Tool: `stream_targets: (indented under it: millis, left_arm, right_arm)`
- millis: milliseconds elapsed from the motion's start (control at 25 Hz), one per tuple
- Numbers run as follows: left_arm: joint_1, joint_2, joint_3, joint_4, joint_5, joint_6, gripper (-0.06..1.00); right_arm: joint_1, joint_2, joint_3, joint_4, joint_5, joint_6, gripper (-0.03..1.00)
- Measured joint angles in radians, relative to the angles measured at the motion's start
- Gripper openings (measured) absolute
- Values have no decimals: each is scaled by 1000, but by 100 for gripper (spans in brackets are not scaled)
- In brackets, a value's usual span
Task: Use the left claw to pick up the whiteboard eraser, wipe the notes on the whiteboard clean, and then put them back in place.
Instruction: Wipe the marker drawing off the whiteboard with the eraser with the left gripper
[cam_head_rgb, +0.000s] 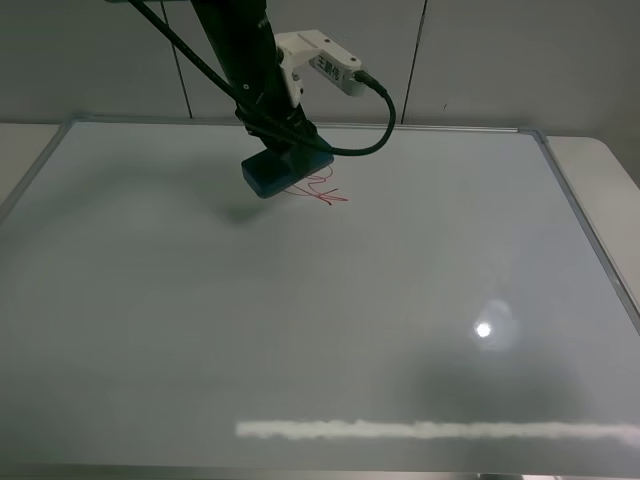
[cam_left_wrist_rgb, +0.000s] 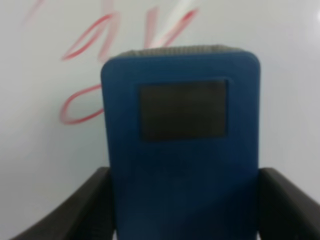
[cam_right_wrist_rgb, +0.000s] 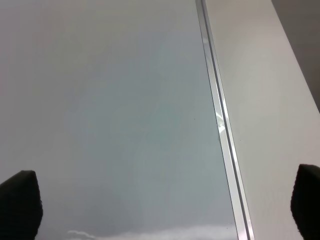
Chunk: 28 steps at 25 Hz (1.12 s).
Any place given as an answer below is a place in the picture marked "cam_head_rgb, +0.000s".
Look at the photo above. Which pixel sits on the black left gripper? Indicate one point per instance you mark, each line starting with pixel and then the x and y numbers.
pixel 272 122

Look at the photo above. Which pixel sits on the dark blue whiteboard eraser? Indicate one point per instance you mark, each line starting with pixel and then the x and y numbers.
pixel 269 173

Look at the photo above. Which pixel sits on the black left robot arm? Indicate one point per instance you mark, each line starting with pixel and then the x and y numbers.
pixel 243 42

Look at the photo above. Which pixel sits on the red marker scribble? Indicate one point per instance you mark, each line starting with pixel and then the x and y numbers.
pixel 318 186

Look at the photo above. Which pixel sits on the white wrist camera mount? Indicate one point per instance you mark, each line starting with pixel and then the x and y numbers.
pixel 325 56

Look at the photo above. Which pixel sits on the white whiteboard with aluminium frame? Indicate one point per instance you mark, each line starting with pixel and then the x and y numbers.
pixel 457 314

